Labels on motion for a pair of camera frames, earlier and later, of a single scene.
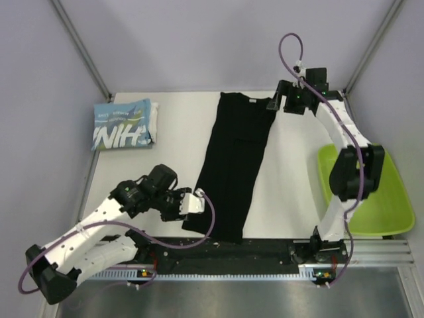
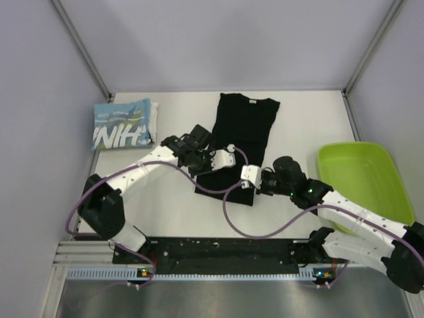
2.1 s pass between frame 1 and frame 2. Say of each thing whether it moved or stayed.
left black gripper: moved
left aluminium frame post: stayed
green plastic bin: stayed
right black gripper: moved
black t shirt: moved
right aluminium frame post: stayed
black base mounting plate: stayed
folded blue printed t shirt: stayed
